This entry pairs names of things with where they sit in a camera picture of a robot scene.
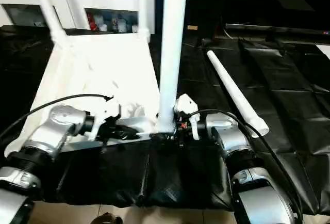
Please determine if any white plastic table top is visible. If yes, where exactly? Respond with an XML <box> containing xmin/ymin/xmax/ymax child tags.
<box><xmin>4</xmin><ymin>31</ymin><xmax>179</xmax><ymax>158</ymax></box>

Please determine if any white plastic table leg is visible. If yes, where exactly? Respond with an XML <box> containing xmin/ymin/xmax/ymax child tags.
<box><xmin>29</xmin><ymin>0</ymin><xmax>67</xmax><ymax>47</ymax></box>
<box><xmin>136</xmin><ymin>0</ymin><xmax>151</xmax><ymax>42</ymax></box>
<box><xmin>155</xmin><ymin>0</ymin><xmax>190</xmax><ymax>136</ymax></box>
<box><xmin>206</xmin><ymin>50</ymin><xmax>271</xmax><ymax>139</ymax></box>

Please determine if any black plastic mat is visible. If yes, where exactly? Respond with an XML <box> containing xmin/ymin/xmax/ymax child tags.
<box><xmin>0</xmin><ymin>24</ymin><xmax>330</xmax><ymax>216</ymax></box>

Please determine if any white flat board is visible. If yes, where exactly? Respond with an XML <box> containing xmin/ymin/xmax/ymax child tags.
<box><xmin>316</xmin><ymin>43</ymin><xmax>330</xmax><ymax>60</ymax></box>

